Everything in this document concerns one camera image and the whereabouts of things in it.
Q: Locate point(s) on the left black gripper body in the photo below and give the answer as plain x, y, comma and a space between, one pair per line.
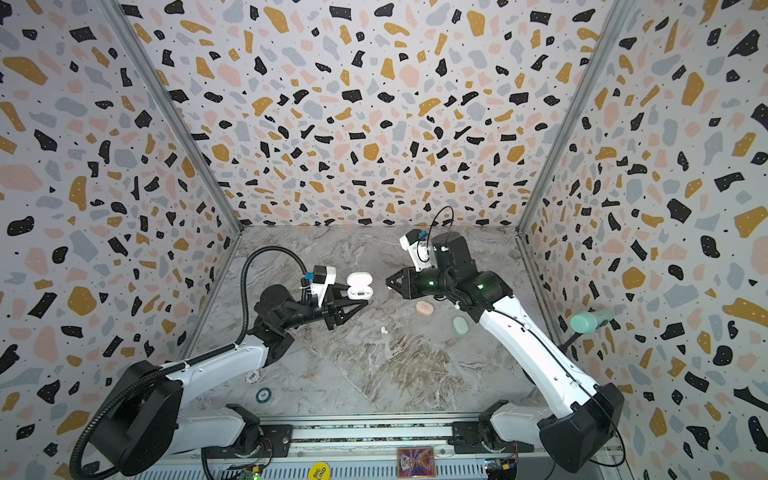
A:
324, 308

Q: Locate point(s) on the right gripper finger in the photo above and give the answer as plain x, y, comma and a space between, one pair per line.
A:
401, 278
404, 290

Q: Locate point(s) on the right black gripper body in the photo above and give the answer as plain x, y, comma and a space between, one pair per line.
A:
414, 284

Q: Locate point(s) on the pink earbud case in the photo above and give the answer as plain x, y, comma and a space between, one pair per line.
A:
424, 308

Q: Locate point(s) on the white earbud case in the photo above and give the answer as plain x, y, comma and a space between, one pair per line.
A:
359, 286

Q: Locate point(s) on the mint green earbud case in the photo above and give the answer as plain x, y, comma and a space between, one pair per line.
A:
460, 325

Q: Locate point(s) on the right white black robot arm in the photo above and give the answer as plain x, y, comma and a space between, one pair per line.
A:
580, 416

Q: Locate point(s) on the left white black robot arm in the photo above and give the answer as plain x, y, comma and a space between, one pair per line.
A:
144, 420

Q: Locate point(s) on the white poker chip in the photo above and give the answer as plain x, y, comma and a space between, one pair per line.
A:
253, 377

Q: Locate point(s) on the mint green microphone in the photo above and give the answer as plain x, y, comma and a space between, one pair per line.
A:
584, 323

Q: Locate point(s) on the yellow round sticker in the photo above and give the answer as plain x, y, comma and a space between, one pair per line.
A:
319, 471

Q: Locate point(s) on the pink square card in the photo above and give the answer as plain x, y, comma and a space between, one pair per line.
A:
416, 463

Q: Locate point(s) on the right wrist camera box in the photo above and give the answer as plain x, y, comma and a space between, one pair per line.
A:
415, 243

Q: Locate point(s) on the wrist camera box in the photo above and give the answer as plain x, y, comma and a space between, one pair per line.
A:
316, 283
415, 243

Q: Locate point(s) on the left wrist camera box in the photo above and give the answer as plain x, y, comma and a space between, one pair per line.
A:
316, 283

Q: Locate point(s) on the teal ring poker chip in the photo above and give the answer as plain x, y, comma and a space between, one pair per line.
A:
263, 395

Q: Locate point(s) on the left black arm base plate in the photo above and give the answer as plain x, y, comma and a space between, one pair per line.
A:
270, 438

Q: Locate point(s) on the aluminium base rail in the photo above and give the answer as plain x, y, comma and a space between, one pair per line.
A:
365, 447

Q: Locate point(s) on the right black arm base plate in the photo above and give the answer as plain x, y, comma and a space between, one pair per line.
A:
476, 437

